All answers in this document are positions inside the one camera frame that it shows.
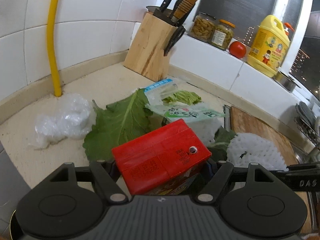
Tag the yellow gas pipe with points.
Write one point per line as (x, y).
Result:
(51, 48)

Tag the wooden knife block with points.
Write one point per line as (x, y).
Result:
(146, 53)

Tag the pickle jar orange lid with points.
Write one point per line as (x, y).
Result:
(222, 35)

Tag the large green lettuce leaf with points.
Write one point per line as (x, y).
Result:
(116, 124)

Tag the wooden handled knife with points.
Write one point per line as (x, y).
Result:
(182, 11)

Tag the black kitchen scissors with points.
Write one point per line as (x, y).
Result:
(174, 39)

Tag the metal bowl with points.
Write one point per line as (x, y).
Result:
(152, 8)

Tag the white foam fruit net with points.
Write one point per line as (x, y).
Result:
(246, 148)

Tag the pickle jar dark lid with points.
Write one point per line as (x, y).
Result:
(203, 27)

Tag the green printed plastic bag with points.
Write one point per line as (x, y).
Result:
(189, 113)

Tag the clear blue labelled bag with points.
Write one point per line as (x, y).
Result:
(156, 92)

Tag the black handled knife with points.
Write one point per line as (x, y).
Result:
(160, 12)

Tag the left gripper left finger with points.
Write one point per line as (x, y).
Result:
(108, 188)

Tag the clear plastic bag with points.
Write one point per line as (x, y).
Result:
(73, 118)

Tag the yellow dish soap bottle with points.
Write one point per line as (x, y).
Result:
(270, 46)

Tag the red tomato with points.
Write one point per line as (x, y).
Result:
(237, 49)

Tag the dark green bok choy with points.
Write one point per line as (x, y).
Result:
(222, 139)

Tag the pale napa cabbage leaves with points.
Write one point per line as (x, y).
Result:
(183, 96)

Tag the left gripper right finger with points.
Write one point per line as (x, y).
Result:
(214, 190)

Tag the red iced tea carton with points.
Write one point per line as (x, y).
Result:
(162, 162)

